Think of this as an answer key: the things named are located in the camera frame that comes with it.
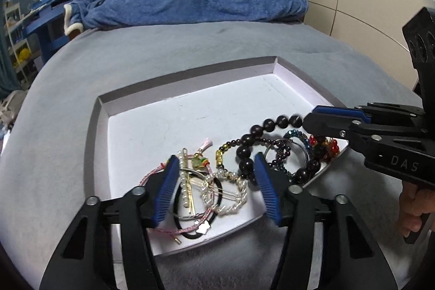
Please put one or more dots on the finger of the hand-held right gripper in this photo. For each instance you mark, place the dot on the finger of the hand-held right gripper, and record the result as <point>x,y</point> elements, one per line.
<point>326,127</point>
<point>334,111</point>

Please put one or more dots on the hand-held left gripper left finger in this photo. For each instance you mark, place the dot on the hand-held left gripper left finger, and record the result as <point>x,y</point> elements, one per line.
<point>166,189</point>

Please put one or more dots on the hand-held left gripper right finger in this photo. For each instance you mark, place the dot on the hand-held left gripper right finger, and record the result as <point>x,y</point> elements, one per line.
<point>266,189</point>

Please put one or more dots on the pearl hair clip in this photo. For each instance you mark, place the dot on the pearl hair clip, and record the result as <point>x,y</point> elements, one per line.
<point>184,174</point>

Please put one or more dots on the gold hair pin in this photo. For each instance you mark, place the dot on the gold hair pin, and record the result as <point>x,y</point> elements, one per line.
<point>192,191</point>

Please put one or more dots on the grey cardboard box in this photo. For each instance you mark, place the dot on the grey cardboard box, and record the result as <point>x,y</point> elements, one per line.
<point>153,127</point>

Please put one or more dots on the person's right hand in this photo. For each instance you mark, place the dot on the person's right hand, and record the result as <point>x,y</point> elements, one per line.
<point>409,205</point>

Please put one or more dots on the grey cloth pile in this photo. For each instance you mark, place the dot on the grey cloth pile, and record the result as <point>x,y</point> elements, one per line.
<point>12,106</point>

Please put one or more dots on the yellow plush item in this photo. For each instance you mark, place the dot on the yellow plush item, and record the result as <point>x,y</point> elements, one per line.
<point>23,54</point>

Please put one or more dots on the teal curtain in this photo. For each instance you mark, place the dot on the teal curtain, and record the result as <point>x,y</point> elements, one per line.
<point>6,62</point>

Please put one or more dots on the blue desk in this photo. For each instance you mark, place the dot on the blue desk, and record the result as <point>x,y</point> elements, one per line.
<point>47,21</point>

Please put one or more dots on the white shelf rack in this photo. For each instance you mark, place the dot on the white shelf rack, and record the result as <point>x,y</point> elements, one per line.
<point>17,31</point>

